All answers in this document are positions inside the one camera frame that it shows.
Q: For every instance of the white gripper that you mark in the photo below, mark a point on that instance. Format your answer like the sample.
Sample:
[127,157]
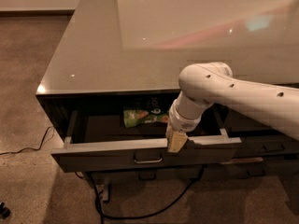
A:
[183,121]

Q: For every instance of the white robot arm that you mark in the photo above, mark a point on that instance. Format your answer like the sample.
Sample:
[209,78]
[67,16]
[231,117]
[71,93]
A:
[205,84]

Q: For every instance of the dark cabinet with glossy top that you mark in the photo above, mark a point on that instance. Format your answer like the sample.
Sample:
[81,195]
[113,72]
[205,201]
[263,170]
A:
[118,54]

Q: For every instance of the green snack bag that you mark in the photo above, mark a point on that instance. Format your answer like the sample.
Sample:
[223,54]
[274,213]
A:
[135,116]

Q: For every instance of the black plug on floor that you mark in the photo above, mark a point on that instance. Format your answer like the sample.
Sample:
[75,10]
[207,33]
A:
[4,212]

